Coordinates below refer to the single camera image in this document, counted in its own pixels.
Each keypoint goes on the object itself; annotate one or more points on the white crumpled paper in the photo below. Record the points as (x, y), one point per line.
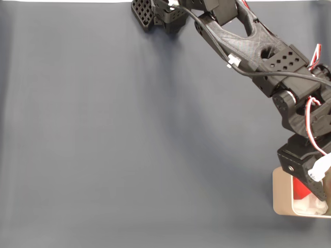
(305, 206)

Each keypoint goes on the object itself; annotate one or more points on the red cube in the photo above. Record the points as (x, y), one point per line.
(300, 189)

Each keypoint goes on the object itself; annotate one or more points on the white camera module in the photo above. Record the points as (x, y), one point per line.
(322, 166)

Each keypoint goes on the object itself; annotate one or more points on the beige rounded box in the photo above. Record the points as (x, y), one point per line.
(282, 196)

